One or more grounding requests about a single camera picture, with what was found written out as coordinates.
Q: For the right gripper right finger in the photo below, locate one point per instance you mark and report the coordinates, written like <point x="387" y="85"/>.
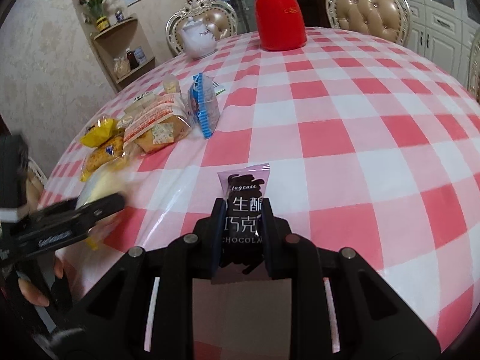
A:
<point x="271" y="238"/>

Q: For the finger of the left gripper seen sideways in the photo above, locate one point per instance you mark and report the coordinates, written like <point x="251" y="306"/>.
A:
<point x="63" y="222"/>

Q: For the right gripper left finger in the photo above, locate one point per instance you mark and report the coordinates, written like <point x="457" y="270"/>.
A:
<point x="217" y="220"/>

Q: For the purple chocolate snack packet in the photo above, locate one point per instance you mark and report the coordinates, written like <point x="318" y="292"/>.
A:
<point x="242" y="241"/>

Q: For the yellow meat floss bread package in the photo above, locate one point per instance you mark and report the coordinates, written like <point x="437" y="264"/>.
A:
<point x="106" y="152"/>

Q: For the small yellow snack packet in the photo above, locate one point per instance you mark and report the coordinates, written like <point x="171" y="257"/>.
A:
<point x="99" y="132"/>

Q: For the orange striped bread package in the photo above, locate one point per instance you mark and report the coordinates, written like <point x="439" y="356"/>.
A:
<point x="155" y="121"/>

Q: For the blue snack packet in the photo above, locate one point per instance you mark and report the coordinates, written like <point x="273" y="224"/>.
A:
<point x="204" y="104"/>

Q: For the person's left hand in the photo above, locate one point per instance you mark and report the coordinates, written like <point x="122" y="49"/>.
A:
<point x="31" y="293"/>

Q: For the beige tufted chair near left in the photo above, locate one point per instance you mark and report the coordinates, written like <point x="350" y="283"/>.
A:
<point x="35" y="184"/>

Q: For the beige tufted chair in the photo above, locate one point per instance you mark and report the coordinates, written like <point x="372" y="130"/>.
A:
<point x="386" y="19"/>
<point x="35" y="184"/>
<point x="219" y="17"/>

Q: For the red white checkered tablecloth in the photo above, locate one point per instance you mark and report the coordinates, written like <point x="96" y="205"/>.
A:
<point x="370" y="146"/>

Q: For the dark bottle on shelf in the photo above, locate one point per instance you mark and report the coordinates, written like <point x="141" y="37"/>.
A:
<point x="133" y="63"/>

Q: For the wooden corner shelf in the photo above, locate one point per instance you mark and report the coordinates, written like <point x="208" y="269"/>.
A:
<point x="112" y="44"/>

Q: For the white ceramic teapot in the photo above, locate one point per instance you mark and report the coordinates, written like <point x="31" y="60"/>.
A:
<point x="198" y="42"/>

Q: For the beige tufted chair far left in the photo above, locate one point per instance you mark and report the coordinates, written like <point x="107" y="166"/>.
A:
<point x="219" y="17"/>

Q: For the red thermos jug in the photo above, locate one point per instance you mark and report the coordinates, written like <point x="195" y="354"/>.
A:
<point x="280" y="25"/>

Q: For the beige tufted chair right edge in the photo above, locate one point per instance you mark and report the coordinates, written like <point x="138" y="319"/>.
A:
<point x="474" y="68"/>

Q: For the beige tufted chair far right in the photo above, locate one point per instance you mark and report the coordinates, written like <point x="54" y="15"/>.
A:
<point x="386" y="19"/>

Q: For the white glass door cabinet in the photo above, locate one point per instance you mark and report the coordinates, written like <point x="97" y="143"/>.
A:
<point x="443" y="31"/>

